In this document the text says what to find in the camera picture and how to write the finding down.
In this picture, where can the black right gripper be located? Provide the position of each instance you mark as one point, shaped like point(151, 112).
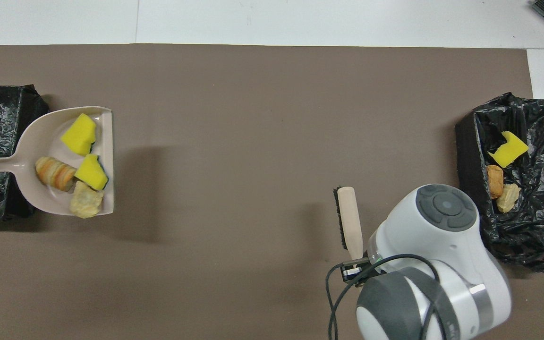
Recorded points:
point(354, 276)

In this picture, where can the beige brush with black bristles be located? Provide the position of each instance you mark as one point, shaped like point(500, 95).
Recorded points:
point(350, 212)

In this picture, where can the tan peanut-shaped bread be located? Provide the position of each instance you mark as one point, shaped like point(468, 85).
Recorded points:
point(495, 182)

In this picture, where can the orange striped toy croissant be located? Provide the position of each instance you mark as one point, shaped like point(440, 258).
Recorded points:
point(508, 198)

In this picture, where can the yellow sponge with notched edge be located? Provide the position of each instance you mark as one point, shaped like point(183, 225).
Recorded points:
point(508, 151)

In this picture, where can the brown curled toy croissant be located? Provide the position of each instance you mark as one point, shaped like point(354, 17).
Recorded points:
point(86, 202)

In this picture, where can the small yellow sponge wedge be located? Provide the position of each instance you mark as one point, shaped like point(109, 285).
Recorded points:
point(91, 172)

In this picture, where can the yellow five-sided sponge chunk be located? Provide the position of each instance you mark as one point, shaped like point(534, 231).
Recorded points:
point(79, 134)

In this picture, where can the pale-tipped striped toy croissant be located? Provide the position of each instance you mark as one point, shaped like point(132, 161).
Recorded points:
point(55, 174)

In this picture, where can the beige plastic dustpan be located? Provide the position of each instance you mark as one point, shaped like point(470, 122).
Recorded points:
point(40, 141)

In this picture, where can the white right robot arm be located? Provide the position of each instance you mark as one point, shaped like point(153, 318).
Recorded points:
point(442, 236)

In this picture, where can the brown table mat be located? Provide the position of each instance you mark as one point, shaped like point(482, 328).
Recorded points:
point(253, 118)

